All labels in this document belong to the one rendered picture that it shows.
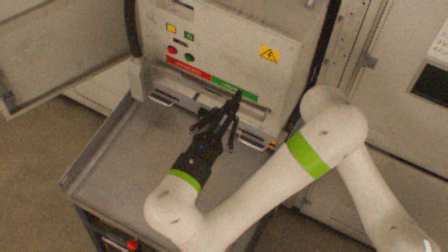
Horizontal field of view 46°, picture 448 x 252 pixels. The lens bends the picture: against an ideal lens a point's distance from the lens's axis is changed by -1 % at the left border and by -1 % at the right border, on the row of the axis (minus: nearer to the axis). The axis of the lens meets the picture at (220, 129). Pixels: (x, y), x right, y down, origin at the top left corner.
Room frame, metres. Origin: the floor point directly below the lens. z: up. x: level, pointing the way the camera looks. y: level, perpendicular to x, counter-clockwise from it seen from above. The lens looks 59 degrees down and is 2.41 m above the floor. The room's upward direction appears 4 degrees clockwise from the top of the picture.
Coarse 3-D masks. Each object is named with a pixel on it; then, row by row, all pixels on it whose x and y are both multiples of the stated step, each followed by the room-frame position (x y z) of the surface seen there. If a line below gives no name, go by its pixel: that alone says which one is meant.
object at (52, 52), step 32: (0, 0) 1.03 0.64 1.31; (32, 0) 1.08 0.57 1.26; (64, 0) 1.12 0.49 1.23; (96, 0) 1.20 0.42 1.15; (0, 32) 0.99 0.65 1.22; (32, 32) 1.06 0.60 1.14; (64, 32) 1.12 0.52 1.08; (96, 32) 1.19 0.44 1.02; (0, 64) 0.98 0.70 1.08; (32, 64) 1.04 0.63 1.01; (64, 64) 1.10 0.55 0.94; (96, 64) 1.17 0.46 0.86; (0, 96) 0.93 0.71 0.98; (32, 96) 1.01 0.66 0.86
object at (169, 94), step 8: (160, 88) 1.04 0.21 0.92; (168, 88) 1.04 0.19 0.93; (160, 96) 1.04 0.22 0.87; (168, 96) 1.03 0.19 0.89; (176, 96) 1.02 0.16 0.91; (184, 96) 1.01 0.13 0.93; (184, 104) 1.00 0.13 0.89; (192, 104) 0.99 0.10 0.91; (200, 104) 0.98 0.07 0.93; (224, 120) 0.94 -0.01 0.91; (240, 128) 0.91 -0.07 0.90; (248, 128) 0.90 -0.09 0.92; (248, 136) 0.90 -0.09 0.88; (256, 136) 0.89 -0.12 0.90; (264, 136) 0.88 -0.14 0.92; (272, 136) 0.88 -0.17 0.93; (280, 136) 0.88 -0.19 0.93; (272, 144) 0.87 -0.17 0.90; (280, 144) 0.85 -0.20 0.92
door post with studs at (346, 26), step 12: (348, 0) 1.05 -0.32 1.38; (360, 0) 1.03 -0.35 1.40; (348, 12) 1.04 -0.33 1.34; (360, 12) 1.03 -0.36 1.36; (336, 24) 1.06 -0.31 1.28; (348, 24) 1.04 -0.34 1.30; (336, 36) 1.05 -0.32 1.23; (348, 36) 1.03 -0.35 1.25; (336, 48) 1.04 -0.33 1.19; (348, 48) 1.03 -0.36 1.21; (324, 60) 1.05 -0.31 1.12; (336, 60) 1.04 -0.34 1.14; (324, 72) 1.05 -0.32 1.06; (336, 72) 1.03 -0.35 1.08; (324, 84) 1.04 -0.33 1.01; (336, 84) 1.03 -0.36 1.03; (288, 204) 1.03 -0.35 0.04
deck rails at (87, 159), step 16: (128, 96) 1.02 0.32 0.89; (112, 112) 0.93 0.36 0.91; (128, 112) 0.98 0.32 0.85; (112, 128) 0.91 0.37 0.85; (96, 144) 0.84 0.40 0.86; (80, 160) 0.76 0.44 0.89; (96, 160) 0.79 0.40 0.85; (64, 176) 0.69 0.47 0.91; (80, 176) 0.72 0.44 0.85; (64, 192) 0.67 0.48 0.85
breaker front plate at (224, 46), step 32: (192, 0) 1.00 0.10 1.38; (160, 32) 1.05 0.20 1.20; (192, 32) 1.00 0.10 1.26; (224, 32) 0.96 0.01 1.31; (256, 32) 0.92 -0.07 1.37; (160, 64) 1.05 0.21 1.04; (192, 64) 1.00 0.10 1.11; (224, 64) 0.96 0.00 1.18; (256, 64) 0.92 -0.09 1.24; (288, 64) 0.88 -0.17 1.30; (192, 96) 1.00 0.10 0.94; (224, 96) 0.95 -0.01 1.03; (256, 128) 0.90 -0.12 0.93
